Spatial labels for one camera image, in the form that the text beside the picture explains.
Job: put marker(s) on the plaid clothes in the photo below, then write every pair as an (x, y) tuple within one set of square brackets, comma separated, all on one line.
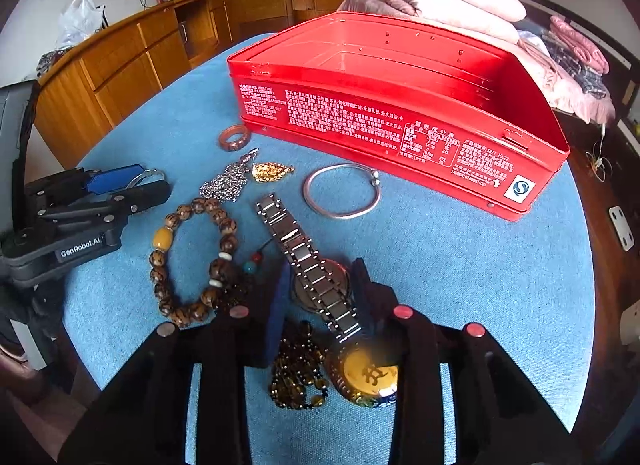
[(590, 80)]

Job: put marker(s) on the white plastic bag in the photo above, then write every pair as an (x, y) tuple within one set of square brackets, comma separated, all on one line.
[(80, 20)]

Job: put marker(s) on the silver metal watch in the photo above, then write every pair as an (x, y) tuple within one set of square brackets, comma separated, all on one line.
[(295, 245)]

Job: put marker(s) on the wooden sideboard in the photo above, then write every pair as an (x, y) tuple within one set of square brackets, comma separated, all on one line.
[(115, 70)]

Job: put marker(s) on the silver bangle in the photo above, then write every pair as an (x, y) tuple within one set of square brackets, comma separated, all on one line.
[(306, 192)]

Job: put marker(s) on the pink folded blanket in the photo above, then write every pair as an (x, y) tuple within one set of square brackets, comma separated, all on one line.
[(580, 42)]

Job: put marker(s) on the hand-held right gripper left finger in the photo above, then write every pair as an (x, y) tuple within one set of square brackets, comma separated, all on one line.
[(277, 315)]

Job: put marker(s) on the white plastic object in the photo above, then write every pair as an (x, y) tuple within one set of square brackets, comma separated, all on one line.
[(631, 325)]

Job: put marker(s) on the bed with pink bedspread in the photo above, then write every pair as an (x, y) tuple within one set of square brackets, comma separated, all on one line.
[(575, 90)]

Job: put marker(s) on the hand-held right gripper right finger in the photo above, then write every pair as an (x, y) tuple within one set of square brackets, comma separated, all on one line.
[(361, 290)]

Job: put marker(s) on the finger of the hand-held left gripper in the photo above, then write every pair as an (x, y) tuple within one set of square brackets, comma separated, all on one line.
[(115, 179), (145, 197)]

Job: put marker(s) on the red tin box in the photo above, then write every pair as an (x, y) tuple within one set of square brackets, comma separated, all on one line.
[(350, 120)]

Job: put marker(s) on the white bathroom scale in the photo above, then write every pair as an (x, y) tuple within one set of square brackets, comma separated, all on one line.
[(621, 227)]

